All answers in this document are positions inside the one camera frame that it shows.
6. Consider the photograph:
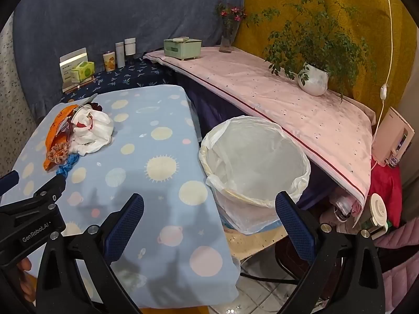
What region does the blue-grey backdrop cloth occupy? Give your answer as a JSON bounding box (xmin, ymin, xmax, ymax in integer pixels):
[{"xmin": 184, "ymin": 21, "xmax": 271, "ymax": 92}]
[{"xmin": 11, "ymin": 0, "xmax": 246, "ymax": 118}]

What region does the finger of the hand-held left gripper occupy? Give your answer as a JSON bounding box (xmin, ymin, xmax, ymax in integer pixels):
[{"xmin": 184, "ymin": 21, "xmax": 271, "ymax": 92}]
[
  {"xmin": 0, "ymin": 170, "xmax": 20, "ymax": 191},
  {"xmin": 0, "ymin": 174, "xmax": 67, "ymax": 209}
]

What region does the green plant in white pot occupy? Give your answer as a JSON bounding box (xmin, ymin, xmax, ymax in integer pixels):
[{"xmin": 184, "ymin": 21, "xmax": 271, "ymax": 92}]
[{"xmin": 245, "ymin": 0, "xmax": 377, "ymax": 103}]

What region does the bin with white bag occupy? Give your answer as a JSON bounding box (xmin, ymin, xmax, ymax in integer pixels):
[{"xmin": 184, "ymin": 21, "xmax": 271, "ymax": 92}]
[{"xmin": 199, "ymin": 115, "xmax": 311, "ymax": 234}]

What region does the blue planet print blanket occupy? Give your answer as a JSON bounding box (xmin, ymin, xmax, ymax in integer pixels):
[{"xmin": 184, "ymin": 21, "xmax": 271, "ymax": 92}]
[{"xmin": 0, "ymin": 85, "xmax": 241, "ymax": 310}]

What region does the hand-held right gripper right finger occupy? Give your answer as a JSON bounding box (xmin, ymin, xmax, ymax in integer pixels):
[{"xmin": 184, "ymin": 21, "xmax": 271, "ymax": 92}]
[{"xmin": 275, "ymin": 191, "xmax": 385, "ymax": 314}]

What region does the white capped jar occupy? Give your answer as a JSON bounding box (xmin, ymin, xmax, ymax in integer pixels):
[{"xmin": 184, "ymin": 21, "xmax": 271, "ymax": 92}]
[{"xmin": 124, "ymin": 37, "xmax": 137, "ymax": 64}]

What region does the pink and white appliance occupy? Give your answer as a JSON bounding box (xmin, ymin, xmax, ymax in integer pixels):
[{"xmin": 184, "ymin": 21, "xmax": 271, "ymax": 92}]
[{"xmin": 371, "ymin": 106, "xmax": 416, "ymax": 167}]

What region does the pale green tissue box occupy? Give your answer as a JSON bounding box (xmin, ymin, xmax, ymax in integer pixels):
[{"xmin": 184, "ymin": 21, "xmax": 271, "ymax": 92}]
[{"xmin": 164, "ymin": 36, "xmax": 202, "ymax": 61}]

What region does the dark purple cloth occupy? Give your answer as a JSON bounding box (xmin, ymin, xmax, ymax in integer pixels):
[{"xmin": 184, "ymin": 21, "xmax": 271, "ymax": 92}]
[{"xmin": 173, "ymin": 70, "xmax": 341, "ymax": 210}]

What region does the beige braided scrunchie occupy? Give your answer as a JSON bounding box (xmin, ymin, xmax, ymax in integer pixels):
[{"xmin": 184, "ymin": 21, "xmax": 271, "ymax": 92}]
[{"xmin": 46, "ymin": 142, "xmax": 71, "ymax": 166}]

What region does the white card box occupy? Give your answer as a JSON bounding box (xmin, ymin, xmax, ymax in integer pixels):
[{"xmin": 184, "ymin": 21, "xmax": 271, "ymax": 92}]
[{"xmin": 59, "ymin": 48, "xmax": 88, "ymax": 92}]

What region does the white round lidded container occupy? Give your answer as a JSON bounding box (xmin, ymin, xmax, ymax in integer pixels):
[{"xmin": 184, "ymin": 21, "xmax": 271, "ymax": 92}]
[{"xmin": 362, "ymin": 193, "xmax": 390, "ymax": 236}]

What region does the navy floral cloth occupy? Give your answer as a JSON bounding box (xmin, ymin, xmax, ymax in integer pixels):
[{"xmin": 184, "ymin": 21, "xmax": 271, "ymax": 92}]
[{"xmin": 60, "ymin": 58, "xmax": 179, "ymax": 103}]

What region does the glass vase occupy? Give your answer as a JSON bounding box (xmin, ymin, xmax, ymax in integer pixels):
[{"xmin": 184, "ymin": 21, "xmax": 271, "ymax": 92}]
[{"xmin": 219, "ymin": 26, "xmax": 238, "ymax": 54}]

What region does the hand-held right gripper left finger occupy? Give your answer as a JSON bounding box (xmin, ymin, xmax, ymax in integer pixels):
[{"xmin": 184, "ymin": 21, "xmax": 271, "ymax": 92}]
[{"xmin": 37, "ymin": 194, "xmax": 145, "ymax": 314}]

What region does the pink quilted garment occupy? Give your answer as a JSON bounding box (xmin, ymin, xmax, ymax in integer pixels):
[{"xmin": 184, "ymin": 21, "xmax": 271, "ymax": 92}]
[{"xmin": 373, "ymin": 216, "xmax": 419, "ymax": 301}]

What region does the green tissue pack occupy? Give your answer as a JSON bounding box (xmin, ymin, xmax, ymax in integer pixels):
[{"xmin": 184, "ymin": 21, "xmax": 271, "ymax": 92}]
[{"xmin": 71, "ymin": 60, "xmax": 95, "ymax": 83}]

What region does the pink plastic bag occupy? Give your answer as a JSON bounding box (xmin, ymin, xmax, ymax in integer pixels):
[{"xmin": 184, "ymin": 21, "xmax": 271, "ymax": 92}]
[{"xmin": 321, "ymin": 190, "xmax": 364, "ymax": 226}]

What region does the person's left hand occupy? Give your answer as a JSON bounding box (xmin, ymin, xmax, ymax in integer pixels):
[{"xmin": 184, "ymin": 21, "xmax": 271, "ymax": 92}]
[{"xmin": 15, "ymin": 257, "xmax": 36, "ymax": 303}]

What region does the white cable with switch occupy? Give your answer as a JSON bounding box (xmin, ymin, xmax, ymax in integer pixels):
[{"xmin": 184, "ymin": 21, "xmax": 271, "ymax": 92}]
[{"xmin": 373, "ymin": 0, "xmax": 393, "ymax": 138}]

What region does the red cloth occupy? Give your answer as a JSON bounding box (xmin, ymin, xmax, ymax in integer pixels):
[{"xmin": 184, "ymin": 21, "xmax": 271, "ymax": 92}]
[{"xmin": 370, "ymin": 162, "xmax": 403, "ymax": 228}]

